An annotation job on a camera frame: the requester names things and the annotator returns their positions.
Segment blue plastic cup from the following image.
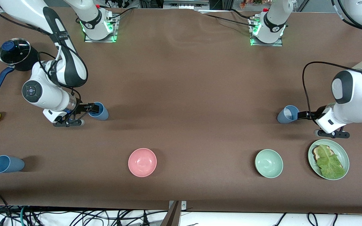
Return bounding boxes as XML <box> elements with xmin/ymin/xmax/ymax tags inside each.
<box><xmin>88</xmin><ymin>102</ymin><xmax>109</xmax><ymax>121</ymax></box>
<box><xmin>0</xmin><ymin>155</ymin><xmax>25</xmax><ymax>174</ymax></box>
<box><xmin>277</xmin><ymin>105</ymin><xmax>300</xmax><ymax>124</ymax></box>

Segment pink bowl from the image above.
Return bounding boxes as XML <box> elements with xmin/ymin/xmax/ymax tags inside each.
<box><xmin>128</xmin><ymin>148</ymin><xmax>157</xmax><ymax>178</ymax></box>

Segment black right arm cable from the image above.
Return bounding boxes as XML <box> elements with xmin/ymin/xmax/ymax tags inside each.
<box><xmin>37</xmin><ymin>44</ymin><xmax>89</xmax><ymax>94</ymax></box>

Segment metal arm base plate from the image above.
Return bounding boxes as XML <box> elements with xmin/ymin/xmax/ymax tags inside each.
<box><xmin>84</xmin><ymin>14</ymin><xmax>118</xmax><ymax>43</ymax></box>
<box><xmin>251</xmin><ymin>17</ymin><xmax>283</xmax><ymax>47</ymax></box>

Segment dark metal bar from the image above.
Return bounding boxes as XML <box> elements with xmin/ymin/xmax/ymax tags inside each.
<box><xmin>161</xmin><ymin>201</ymin><xmax>181</xmax><ymax>226</ymax></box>

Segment toast bread slice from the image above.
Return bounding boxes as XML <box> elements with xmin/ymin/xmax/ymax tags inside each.
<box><xmin>312</xmin><ymin>145</ymin><xmax>335</xmax><ymax>162</ymax></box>

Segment green lettuce leaf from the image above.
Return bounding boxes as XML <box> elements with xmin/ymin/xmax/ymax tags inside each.
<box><xmin>316</xmin><ymin>144</ymin><xmax>346</xmax><ymax>179</ymax></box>

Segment black base cable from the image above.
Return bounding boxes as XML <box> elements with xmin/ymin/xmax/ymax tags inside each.
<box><xmin>200</xmin><ymin>9</ymin><xmax>257</xmax><ymax>26</ymax></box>
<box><xmin>107</xmin><ymin>7</ymin><xmax>135</xmax><ymax>20</ymax></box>

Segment light green plate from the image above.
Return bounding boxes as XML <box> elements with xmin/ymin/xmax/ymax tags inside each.
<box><xmin>308</xmin><ymin>139</ymin><xmax>350</xmax><ymax>180</ymax></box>

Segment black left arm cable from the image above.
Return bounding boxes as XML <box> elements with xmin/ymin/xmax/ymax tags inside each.
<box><xmin>302</xmin><ymin>61</ymin><xmax>362</xmax><ymax>118</ymax></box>

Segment black pot with blue handle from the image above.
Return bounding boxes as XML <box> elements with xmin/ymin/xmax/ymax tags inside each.
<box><xmin>0</xmin><ymin>38</ymin><xmax>40</xmax><ymax>93</ymax></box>

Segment grey metal bracket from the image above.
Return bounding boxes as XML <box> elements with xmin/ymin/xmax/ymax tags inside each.
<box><xmin>168</xmin><ymin>201</ymin><xmax>187</xmax><ymax>210</ymax></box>

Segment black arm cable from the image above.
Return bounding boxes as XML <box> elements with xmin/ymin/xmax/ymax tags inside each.
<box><xmin>37</xmin><ymin>44</ymin><xmax>89</xmax><ymax>94</ymax></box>
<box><xmin>302</xmin><ymin>61</ymin><xmax>362</xmax><ymax>118</ymax></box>

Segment silver aluminium rail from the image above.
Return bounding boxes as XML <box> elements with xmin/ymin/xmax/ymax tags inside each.
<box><xmin>163</xmin><ymin>0</ymin><xmax>210</xmax><ymax>9</ymax></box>

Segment light green bowl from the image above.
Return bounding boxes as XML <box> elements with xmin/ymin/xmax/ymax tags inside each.
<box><xmin>255</xmin><ymin>149</ymin><xmax>284</xmax><ymax>179</ymax></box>

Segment glass lid with blue knob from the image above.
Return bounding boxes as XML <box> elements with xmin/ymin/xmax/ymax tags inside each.
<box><xmin>0</xmin><ymin>38</ymin><xmax>31</xmax><ymax>65</ymax></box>

